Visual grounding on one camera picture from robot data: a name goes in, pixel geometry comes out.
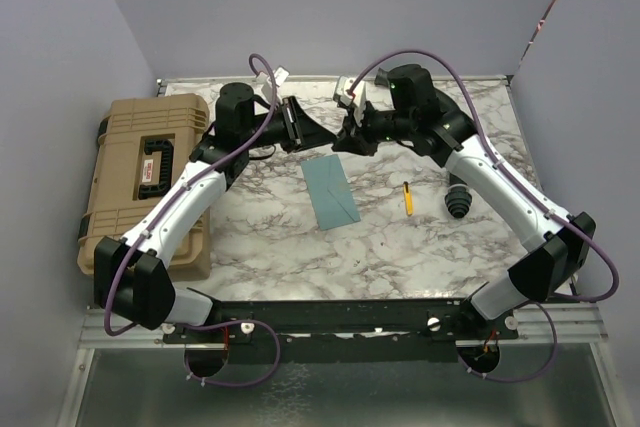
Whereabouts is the tan plastic tool case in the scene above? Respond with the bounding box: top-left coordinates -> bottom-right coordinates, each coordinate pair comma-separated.
77,94 -> 210,276

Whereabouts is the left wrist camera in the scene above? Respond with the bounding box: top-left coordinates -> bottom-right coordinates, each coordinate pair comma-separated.
255,66 -> 290,103

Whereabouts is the black corrugated hose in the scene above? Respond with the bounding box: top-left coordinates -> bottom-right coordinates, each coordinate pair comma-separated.
374,66 -> 473,221

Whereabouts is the teal envelope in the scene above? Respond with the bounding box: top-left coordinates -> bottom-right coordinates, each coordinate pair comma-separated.
301,155 -> 361,231

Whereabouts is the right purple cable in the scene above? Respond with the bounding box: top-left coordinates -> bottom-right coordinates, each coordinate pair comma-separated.
349,49 -> 621,302

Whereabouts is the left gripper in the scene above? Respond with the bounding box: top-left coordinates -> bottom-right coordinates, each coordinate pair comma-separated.
243,96 -> 337,154

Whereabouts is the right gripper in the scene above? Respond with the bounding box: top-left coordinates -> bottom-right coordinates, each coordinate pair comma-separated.
332,98 -> 414,157

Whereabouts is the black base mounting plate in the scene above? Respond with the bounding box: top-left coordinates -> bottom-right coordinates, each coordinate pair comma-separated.
163,298 -> 518,364

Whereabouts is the yellow utility knife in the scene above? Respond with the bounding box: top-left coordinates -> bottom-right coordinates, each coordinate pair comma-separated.
403,182 -> 414,216

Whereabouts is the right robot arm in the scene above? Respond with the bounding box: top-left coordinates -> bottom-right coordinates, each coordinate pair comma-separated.
333,64 -> 595,338

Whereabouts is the purple cable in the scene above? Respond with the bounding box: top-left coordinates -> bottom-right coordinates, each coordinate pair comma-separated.
102,53 -> 281,337
349,49 -> 621,302

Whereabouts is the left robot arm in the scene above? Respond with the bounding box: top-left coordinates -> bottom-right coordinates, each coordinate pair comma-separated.
94,82 -> 335,342

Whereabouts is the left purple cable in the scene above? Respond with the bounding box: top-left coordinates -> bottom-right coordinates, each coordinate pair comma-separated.
102,53 -> 281,337

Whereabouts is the aluminium frame rail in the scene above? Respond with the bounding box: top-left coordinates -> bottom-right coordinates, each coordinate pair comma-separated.
78,304 -> 610,349

